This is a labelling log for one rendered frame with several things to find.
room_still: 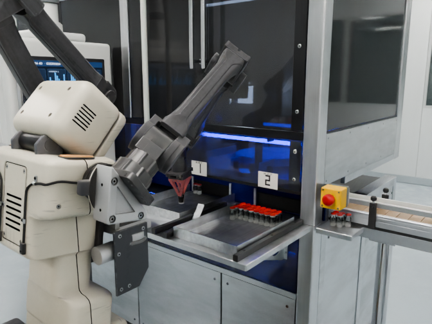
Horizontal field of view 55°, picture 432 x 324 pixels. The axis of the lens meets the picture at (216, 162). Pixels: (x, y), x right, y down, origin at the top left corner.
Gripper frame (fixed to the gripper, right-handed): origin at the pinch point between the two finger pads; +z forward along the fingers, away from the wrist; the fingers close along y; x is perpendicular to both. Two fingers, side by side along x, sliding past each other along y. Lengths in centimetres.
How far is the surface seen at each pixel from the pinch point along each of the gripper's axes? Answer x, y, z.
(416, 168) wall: -93, 463, 115
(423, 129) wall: -97, 466, 62
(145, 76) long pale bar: 27, 23, -42
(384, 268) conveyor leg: -73, 15, 25
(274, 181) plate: -33.3, 11.8, -4.3
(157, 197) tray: 18.0, 10.5, 7.4
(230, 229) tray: -23.5, -8.2, 7.8
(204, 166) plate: -0.2, 20.1, -5.1
